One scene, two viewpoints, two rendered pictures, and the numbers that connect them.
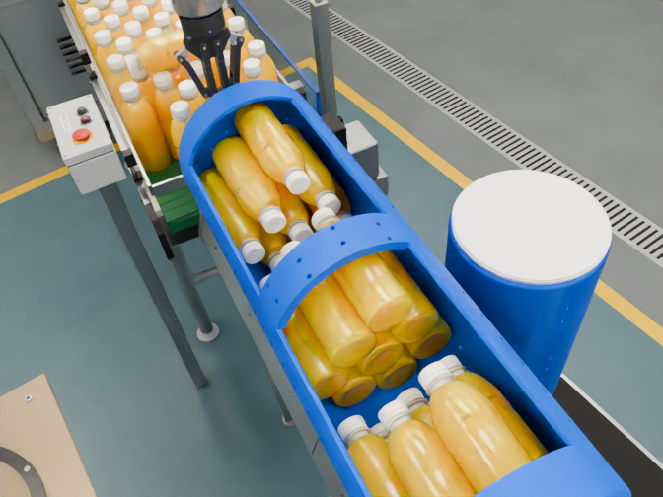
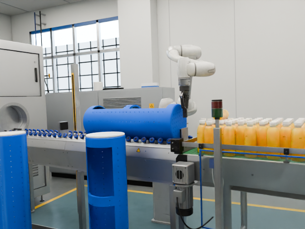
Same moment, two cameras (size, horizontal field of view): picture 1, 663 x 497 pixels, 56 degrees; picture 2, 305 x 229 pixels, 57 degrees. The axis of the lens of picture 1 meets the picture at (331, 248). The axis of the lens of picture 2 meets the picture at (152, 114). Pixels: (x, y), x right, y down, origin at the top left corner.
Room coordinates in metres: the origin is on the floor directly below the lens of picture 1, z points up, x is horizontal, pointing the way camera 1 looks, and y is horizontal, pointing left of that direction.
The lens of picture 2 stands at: (2.56, -1.28, 1.27)
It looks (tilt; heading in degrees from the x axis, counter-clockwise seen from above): 3 degrees down; 143
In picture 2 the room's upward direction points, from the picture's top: 2 degrees counter-clockwise
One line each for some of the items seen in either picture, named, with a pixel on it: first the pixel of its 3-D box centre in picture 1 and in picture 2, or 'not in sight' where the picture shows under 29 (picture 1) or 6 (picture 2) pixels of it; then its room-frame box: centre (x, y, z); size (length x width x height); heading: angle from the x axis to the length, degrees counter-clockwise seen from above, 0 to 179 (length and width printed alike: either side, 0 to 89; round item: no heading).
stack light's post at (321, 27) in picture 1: (334, 165); (219, 222); (1.51, -0.04, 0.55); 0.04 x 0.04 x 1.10; 22
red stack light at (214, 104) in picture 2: not in sight; (217, 104); (1.51, -0.04, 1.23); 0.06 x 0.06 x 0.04
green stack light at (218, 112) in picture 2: not in sight; (217, 112); (1.51, -0.04, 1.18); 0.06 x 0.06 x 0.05
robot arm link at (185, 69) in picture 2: not in sight; (185, 67); (1.02, 0.19, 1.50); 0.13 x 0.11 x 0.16; 59
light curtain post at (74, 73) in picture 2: not in sight; (77, 139); (-0.49, -0.09, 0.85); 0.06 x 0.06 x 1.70; 22
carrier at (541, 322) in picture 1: (498, 352); (108, 195); (0.75, -0.36, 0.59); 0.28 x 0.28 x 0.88
